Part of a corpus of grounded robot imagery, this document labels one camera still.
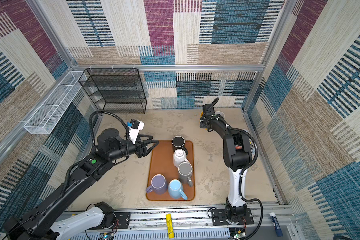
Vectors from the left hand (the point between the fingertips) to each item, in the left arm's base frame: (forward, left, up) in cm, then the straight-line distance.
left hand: (155, 138), depth 66 cm
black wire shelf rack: (+51, +35, -13) cm, 63 cm away
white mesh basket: (+9, +53, +2) cm, 53 cm away
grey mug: (-6, -13, -21) cm, 25 cm away
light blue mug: (-16, -8, -20) cm, 27 cm away
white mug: (+2, -10, -20) cm, 23 cm away
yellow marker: (-27, -5, -29) cm, 40 cm away
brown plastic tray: (+3, 0, -30) cm, 31 cm away
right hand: (+27, -29, -23) cm, 46 cm away
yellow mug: (+33, -25, -20) cm, 46 cm away
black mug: (+12, -10, -22) cm, 27 cm away
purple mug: (-12, 0, -24) cm, 27 cm away
